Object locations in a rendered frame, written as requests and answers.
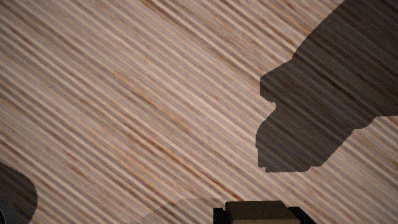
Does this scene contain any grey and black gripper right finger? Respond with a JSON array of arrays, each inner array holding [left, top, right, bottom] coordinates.
[[288, 207, 317, 224]]

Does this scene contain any tan wooden block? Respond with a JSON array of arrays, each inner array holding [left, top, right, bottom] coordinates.
[[225, 200, 300, 224]]

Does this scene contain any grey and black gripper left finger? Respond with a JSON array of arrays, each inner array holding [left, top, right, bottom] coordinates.
[[213, 208, 230, 224]]

